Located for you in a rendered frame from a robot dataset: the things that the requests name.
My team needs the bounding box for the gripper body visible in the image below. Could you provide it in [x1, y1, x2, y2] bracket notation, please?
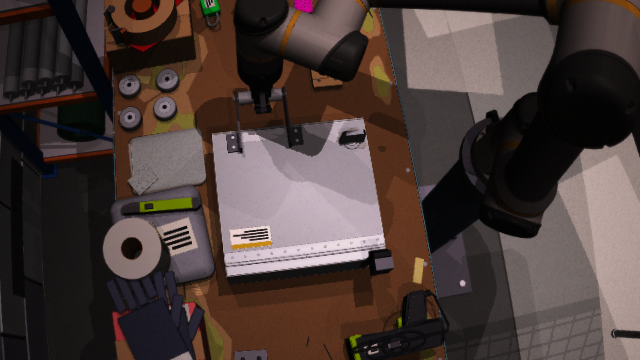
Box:
[237, 55, 285, 97]

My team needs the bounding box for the black wing latch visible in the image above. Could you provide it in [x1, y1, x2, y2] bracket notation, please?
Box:
[338, 128, 368, 151]

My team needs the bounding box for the grey photo-eye housing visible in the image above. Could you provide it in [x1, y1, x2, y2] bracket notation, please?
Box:
[211, 117, 388, 279]

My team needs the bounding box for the black block on housing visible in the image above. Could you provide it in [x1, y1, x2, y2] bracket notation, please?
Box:
[368, 249, 395, 276]

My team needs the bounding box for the small brown block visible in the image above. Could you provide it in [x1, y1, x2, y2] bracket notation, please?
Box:
[310, 69, 345, 91]

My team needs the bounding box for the green padlock tag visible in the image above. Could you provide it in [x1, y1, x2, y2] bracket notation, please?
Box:
[199, 0, 223, 28]

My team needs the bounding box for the grey round disc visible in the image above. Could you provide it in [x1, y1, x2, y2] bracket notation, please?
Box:
[155, 67, 181, 94]
[118, 105, 144, 132]
[152, 95, 179, 122]
[117, 73, 143, 100]

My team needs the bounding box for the grey foam pad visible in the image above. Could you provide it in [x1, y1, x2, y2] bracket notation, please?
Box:
[128, 127, 208, 196]

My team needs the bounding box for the brown tape roll on box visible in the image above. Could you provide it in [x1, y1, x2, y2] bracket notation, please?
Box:
[103, 0, 197, 69]

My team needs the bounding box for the small grey square cloth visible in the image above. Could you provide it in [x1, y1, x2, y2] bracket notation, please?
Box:
[127, 164, 161, 197]

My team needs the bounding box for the green black utility knife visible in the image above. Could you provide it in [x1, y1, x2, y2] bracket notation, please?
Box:
[121, 196, 203, 216]

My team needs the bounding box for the grey case with label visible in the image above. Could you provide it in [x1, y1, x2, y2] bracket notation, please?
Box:
[110, 185, 217, 285]

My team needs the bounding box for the dark green drum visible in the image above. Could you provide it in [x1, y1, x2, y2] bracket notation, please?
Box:
[56, 101, 107, 143]

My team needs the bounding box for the grey paper roll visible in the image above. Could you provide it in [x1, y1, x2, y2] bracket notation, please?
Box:
[101, 216, 172, 282]

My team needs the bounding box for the orange blue shelf unit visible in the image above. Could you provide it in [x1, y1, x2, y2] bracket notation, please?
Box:
[0, 0, 116, 179]

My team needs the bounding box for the dark blue glove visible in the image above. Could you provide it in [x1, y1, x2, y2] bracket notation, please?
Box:
[169, 293, 206, 357]
[105, 270, 197, 360]

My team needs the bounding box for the black green hand tool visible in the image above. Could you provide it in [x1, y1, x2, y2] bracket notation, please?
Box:
[344, 289, 450, 360]

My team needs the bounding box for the black cabinet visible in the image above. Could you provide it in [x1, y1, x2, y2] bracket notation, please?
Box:
[0, 128, 50, 360]

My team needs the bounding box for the grey carriage pull handle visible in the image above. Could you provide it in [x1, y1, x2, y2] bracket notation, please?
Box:
[225, 87, 305, 155]

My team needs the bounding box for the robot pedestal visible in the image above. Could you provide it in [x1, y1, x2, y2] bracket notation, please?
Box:
[418, 110, 501, 300]

